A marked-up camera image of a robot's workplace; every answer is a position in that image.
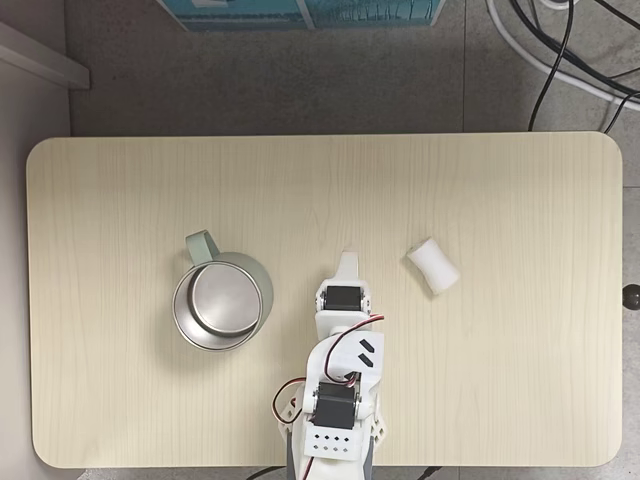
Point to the green mug with steel interior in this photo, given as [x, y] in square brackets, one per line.
[220, 305]

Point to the white dressing roll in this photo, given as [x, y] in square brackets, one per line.
[434, 267]

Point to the blue printed box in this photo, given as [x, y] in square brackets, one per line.
[250, 12]

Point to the white ledge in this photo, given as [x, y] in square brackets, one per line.
[45, 60]

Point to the dark round knob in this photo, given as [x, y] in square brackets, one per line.
[632, 297]

